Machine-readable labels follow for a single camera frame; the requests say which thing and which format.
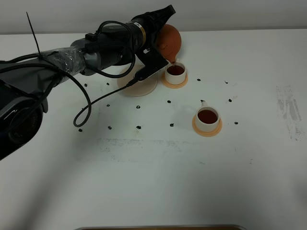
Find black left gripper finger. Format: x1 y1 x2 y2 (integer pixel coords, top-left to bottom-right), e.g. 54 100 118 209
143 5 176 45

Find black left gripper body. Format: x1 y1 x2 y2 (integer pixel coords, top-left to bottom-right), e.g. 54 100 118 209
95 14 167 68

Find brown clay teapot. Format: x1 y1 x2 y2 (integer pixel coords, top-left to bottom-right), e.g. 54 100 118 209
156 24 181 63

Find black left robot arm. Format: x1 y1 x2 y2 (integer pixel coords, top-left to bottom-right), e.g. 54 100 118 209
0 6 175 158

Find beige teapot saucer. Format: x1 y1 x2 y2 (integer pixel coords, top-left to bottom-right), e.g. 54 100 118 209
117 64 158 97

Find white teacup near teapot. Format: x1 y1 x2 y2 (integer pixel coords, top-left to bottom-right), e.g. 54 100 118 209
165 62 187 85

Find orange coaster near teapot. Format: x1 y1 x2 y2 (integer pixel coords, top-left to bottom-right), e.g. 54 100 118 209
161 73 189 89

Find white teacup front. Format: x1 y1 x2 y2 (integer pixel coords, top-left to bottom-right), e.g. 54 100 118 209
195 100 220 132

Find orange coaster front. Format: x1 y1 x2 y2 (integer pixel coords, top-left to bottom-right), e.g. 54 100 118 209
192 116 223 137

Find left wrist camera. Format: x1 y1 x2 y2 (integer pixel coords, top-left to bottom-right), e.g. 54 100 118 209
134 66 165 81

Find black cable tie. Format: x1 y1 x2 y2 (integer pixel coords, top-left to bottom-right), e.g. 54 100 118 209
26 12 43 59

